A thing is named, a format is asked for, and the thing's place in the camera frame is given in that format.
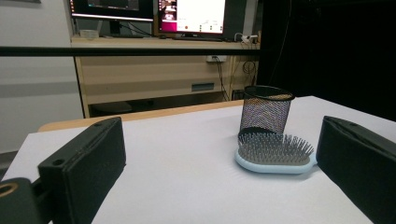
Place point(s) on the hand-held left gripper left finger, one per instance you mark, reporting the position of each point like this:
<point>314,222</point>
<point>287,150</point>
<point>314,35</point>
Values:
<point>84,168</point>

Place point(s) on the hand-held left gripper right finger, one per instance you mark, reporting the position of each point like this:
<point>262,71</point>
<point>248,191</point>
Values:
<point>358,168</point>

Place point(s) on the light blue hairbrush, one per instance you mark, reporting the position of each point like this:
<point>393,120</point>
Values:
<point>274,169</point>

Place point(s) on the black mesh pen holder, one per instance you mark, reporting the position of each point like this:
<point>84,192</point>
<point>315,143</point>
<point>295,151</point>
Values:
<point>266,112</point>

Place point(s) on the white partition panel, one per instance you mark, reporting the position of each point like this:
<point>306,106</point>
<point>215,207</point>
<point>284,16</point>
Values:
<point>34,71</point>

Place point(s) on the light wooden desk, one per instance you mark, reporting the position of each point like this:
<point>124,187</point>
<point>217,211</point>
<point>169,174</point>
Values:
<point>140,74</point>

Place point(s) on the black curtain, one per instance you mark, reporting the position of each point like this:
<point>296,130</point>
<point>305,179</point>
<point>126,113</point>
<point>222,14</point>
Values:
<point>336,46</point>

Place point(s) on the small white box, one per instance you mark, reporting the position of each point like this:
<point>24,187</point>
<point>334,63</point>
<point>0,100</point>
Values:
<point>89,33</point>

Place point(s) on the dark computer monitor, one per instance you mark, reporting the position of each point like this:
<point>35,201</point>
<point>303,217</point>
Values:
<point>112,7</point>

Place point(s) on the white plug adapter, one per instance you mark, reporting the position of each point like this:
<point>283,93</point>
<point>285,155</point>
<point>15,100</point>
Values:
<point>249,38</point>

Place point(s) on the white power strip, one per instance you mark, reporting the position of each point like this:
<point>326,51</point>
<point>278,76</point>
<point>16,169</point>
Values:
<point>216,58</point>

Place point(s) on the bright computer monitor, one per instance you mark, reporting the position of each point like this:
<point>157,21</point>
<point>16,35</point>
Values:
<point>199,15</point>

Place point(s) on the black horizontal frame bar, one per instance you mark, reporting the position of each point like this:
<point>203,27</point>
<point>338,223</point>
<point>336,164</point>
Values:
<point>124,51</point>

